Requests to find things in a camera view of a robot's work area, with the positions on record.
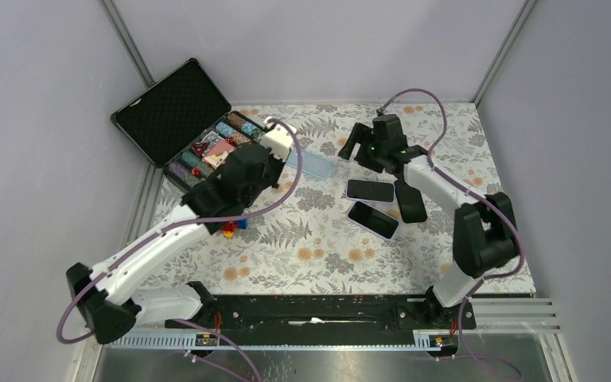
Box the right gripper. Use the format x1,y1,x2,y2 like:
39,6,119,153
338,123,387,174

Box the light blue phone case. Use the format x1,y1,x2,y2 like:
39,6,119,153
286,150,334,181

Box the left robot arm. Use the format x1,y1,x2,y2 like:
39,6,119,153
56,143,302,344

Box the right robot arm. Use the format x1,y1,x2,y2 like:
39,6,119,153
338,115,524,328

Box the black phone without case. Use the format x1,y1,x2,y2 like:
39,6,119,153
394,180,428,224

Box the black poker chip case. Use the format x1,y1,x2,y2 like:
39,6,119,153
111,58,267,193

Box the triangular card box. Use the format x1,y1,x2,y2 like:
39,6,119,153
191,141,209,158

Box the red toy brick car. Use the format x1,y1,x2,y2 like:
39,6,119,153
220,219,249,239

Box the floral table mat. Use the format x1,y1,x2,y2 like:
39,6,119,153
147,102,535,296

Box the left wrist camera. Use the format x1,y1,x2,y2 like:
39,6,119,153
259,121,297,162

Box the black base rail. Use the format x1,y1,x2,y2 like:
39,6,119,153
190,294,477,349

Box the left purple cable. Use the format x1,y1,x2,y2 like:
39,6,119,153
55,119,305,382

